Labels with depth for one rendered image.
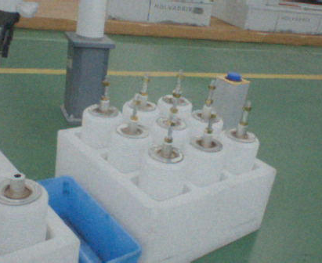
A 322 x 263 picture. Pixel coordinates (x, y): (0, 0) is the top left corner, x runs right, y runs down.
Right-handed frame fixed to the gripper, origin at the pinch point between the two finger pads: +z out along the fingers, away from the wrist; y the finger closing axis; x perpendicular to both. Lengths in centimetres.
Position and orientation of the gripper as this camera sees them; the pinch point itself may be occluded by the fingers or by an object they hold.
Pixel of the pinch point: (0, 56)
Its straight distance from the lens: 129.2
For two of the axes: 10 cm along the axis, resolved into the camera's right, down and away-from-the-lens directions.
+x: 9.6, 2.3, 1.5
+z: -2.8, 8.4, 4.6
